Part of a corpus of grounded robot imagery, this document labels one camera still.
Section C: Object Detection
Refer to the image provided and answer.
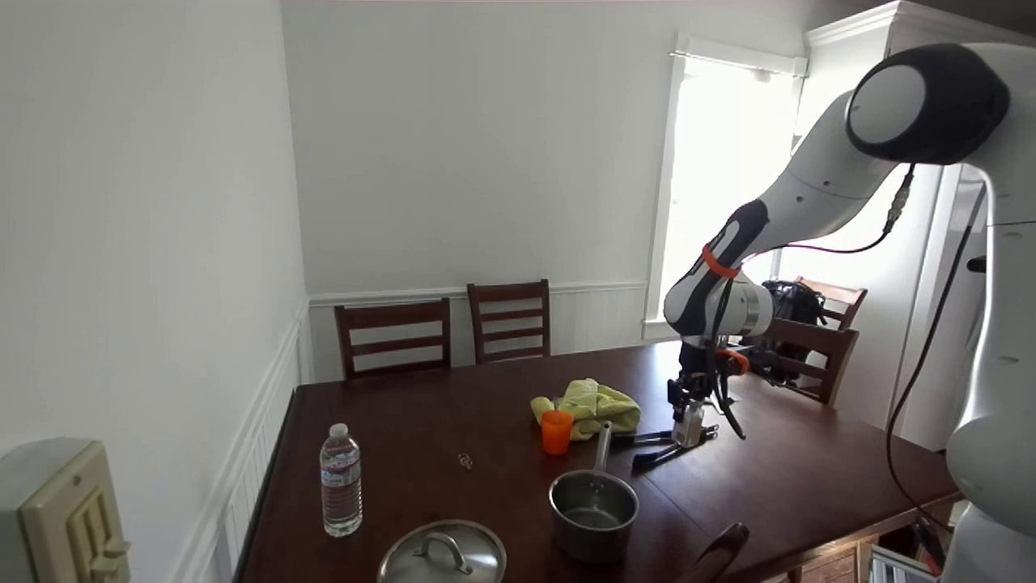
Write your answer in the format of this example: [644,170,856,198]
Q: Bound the black kitchen tongs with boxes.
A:
[628,425,719,475]

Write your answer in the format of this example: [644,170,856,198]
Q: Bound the glass pot lid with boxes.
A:
[373,515,512,583]

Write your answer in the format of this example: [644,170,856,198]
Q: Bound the white framed window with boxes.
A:
[642,29,808,340]

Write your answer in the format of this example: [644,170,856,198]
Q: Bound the small orange cup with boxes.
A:
[539,409,580,458]

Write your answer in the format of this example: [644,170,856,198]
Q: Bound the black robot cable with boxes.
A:
[706,159,990,520]

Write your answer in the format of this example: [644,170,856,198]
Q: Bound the orange strap on arm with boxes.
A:
[697,243,744,285]

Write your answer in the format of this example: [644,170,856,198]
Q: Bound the clear plastic water bottle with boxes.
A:
[317,416,368,542]

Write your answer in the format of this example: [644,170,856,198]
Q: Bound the steel pot with handle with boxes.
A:
[545,422,644,565]

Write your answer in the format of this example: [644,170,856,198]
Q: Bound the small clear spice bottle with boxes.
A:
[671,396,710,453]

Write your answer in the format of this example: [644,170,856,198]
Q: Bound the beige wall light switch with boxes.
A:
[0,435,135,583]

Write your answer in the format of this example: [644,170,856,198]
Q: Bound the black bag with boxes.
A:
[757,278,835,382]

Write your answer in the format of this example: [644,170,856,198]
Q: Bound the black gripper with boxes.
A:
[664,340,724,444]

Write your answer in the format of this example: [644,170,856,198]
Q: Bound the yellow green cloth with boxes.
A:
[527,374,644,444]

